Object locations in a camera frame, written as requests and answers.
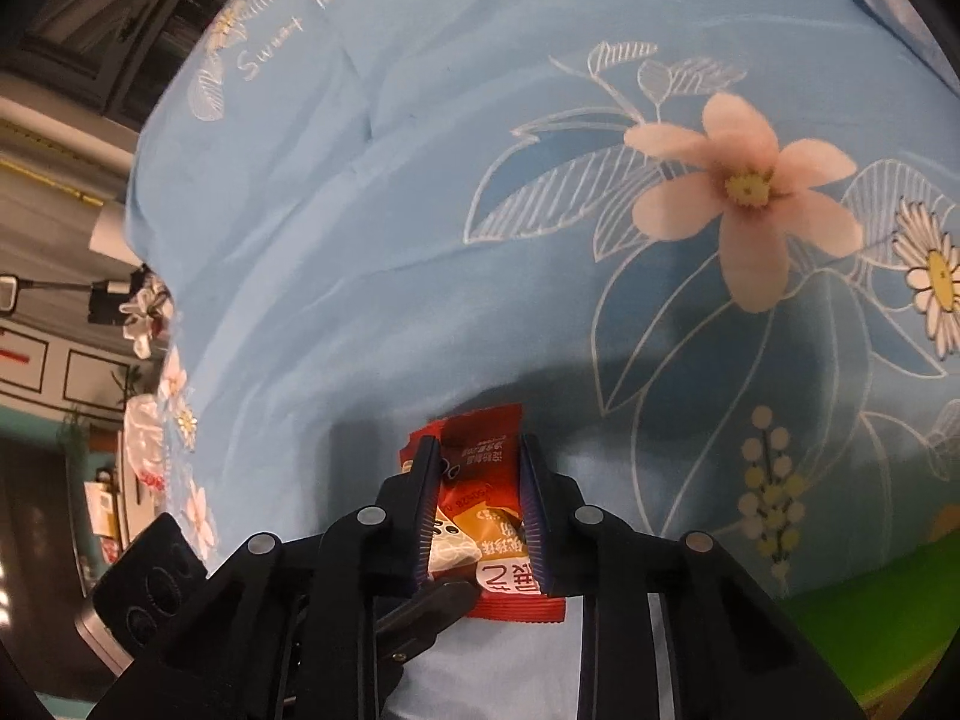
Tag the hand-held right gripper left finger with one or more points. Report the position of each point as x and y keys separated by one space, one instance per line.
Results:
x=424 y=517

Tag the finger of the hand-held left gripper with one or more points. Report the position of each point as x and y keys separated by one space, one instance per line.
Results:
x=427 y=607

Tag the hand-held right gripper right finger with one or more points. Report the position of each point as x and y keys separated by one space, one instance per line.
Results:
x=536 y=517

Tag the red snack packet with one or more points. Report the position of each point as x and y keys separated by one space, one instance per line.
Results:
x=480 y=502

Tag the white plastic bag red print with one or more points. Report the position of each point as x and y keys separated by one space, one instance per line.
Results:
x=142 y=435

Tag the blue floral bed sheet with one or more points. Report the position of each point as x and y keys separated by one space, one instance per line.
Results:
x=450 y=240

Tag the black device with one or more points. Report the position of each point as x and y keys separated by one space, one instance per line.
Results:
x=105 y=301

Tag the dark cabinet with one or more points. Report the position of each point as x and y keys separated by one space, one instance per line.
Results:
x=97 y=7

